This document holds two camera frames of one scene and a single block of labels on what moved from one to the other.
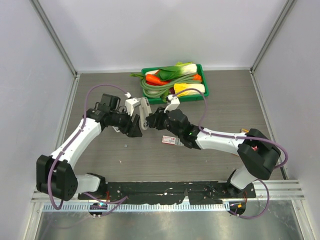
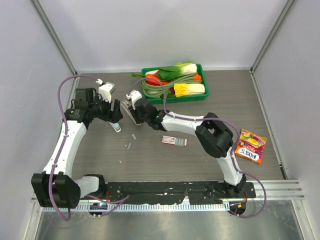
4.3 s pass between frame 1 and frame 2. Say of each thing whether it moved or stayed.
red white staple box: stayed
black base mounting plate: stayed
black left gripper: moved
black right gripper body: moved
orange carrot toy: stayed
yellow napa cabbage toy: stayed
